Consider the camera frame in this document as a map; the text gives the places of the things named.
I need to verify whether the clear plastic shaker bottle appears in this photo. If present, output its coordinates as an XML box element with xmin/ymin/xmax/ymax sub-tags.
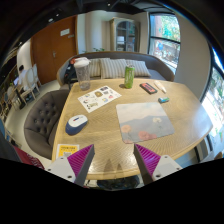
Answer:
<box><xmin>74</xmin><ymin>57</ymin><xmax>90</xmax><ymax>90</ymax></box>

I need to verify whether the white chair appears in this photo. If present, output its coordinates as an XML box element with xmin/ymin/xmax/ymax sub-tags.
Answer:
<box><xmin>22</xmin><ymin>68</ymin><xmax>40</xmax><ymax>99</ymax></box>

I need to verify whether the striped cushion right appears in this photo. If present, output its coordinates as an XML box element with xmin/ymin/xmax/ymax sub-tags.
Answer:
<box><xmin>126</xmin><ymin>59</ymin><xmax>151</xmax><ymax>77</ymax></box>

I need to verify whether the white folded fan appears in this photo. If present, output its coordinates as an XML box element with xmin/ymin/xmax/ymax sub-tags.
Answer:
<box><xmin>154</xmin><ymin>80</ymin><xmax>167</xmax><ymax>93</ymax></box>

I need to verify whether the striped cushion middle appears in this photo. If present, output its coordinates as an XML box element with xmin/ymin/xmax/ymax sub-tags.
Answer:
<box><xmin>100</xmin><ymin>58</ymin><xmax>126</xmax><ymax>79</ymax></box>

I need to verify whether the white sticker sheet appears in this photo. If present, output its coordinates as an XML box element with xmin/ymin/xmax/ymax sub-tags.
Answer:
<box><xmin>78</xmin><ymin>86</ymin><xmax>120</xmax><ymax>113</ymax></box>

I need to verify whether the striped cushion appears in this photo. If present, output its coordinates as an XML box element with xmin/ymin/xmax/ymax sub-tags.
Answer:
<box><xmin>89</xmin><ymin>59</ymin><xmax>101</xmax><ymax>77</ymax></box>
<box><xmin>100</xmin><ymin>58</ymin><xmax>126</xmax><ymax>79</ymax></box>
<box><xmin>126</xmin><ymin>59</ymin><xmax>151</xmax><ymax>77</ymax></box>

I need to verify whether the yellow paper card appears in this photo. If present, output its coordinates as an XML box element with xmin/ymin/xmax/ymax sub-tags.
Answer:
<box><xmin>56</xmin><ymin>144</ymin><xmax>79</xmax><ymax>158</ymax></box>

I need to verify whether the glass door cabinet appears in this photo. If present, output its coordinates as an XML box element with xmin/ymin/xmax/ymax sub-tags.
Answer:
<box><xmin>110</xmin><ymin>17</ymin><xmax>140</xmax><ymax>52</ymax></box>

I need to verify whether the white and blue computer mouse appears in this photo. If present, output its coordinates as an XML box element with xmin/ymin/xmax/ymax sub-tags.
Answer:
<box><xmin>65</xmin><ymin>115</ymin><xmax>88</xmax><ymax>135</ymax></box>

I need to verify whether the orange wooden door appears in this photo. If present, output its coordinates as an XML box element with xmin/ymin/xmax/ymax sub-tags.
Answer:
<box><xmin>31</xmin><ymin>16</ymin><xmax>78</xmax><ymax>84</ymax></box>

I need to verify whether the striped cushion left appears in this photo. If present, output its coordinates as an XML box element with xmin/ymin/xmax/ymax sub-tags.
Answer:
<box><xmin>89</xmin><ymin>59</ymin><xmax>101</xmax><ymax>77</ymax></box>

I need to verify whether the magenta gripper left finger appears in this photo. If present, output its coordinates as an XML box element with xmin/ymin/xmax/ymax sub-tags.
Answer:
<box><xmin>45</xmin><ymin>143</ymin><xmax>96</xmax><ymax>187</ymax></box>

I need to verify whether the black bag on sofa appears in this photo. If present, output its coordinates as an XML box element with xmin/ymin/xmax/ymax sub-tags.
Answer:
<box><xmin>64</xmin><ymin>58</ymin><xmax>78</xmax><ymax>87</ymax></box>

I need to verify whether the grey curved sofa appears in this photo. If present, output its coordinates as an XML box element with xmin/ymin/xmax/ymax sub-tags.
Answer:
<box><xmin>56</xmin><ymin>50</ymin><xmax>176</xmax><ymax>88</ymax></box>

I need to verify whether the small teal eraser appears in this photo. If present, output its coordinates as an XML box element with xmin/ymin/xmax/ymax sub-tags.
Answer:
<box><xmin>158</xmin><ymin>97</ymin><xmax>170</xmax><ymax>103</ymax></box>

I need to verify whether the grey tufted armchair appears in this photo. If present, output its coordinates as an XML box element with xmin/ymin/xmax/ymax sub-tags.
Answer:
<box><xmin>24</xmin><ymin>90</ymin><xmax>69</xmax><ymax>159</ymax></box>

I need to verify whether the green drink can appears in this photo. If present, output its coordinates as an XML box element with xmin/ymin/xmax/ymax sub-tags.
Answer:
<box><xmin>124</xmin><ymin>65</ymin><xmax>135</xmax><ymax>88</ymax></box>

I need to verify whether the floral landscape mouse pad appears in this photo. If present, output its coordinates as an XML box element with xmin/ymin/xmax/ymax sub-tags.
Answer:
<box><xmin>116</xmin><ymin>102</ymin><xmax>175</xmax><ymax>144</ymax></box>

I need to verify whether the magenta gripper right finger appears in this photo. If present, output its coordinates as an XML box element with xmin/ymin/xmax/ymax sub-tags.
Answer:
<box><xmin>133</xmin><ymin>143</ymin><xmax>184</xmax><ymax>186</ymax></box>

